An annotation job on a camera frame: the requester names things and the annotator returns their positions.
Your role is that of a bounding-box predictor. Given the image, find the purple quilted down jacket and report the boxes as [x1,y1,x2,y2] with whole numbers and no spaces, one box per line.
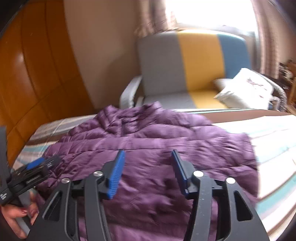
[36,103,258,240]

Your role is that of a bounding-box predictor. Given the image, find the left hand red nails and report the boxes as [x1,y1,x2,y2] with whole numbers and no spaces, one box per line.
[1,191,39,240]

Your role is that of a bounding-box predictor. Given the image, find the wooden wardrobe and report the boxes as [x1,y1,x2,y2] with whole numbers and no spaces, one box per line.
[1,1,94,165]

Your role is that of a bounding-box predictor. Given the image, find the striped bed sheet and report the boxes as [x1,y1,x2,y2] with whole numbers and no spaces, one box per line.
[13,110,295,240]

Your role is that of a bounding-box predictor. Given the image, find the grey yellow blue sofa chair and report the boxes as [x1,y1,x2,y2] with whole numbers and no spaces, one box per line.
[119,30,287,111]

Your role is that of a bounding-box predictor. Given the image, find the white deer print pillow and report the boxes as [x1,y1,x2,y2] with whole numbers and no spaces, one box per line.
[214,68,274,110]

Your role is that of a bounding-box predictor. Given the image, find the cluttered desk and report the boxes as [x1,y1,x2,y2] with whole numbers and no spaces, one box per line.
[278,59,295,105]

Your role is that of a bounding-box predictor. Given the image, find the left patterned curtain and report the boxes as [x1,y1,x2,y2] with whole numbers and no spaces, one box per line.
[135,0,177,38]

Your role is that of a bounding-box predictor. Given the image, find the patterned curtain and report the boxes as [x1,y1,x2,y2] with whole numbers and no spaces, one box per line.
[251,1,287,78]
[135,0,177,38]

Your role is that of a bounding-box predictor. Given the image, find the window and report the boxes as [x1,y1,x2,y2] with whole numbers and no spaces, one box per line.
[165,1,257,34]

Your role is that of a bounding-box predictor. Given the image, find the right patterned curtain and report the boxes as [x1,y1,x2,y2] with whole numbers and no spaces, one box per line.
[251,1,287,78]

